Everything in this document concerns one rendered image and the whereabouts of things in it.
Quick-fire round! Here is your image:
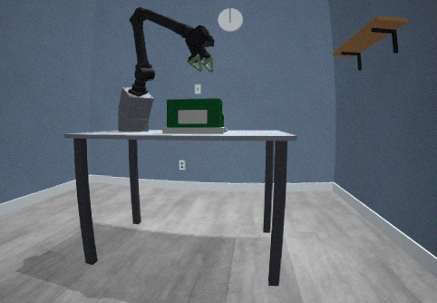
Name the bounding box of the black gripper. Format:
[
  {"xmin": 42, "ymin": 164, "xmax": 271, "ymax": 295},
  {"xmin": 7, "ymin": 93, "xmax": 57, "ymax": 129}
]
[{"xmin": 188, "ymin": 46, "xmax": 213, "ymax": 72}]

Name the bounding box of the green bottle crate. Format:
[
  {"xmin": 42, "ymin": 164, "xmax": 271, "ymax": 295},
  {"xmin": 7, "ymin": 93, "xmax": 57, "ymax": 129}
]
[{"xmin": 167, "ymin": 99, "xmax": 222, "ymax": 128}]

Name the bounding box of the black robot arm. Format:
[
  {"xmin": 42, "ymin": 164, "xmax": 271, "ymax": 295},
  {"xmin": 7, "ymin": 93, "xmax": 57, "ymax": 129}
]
[{"xmin": 128, "ymin": 7, "xmax": 214, "ymax": 97}]

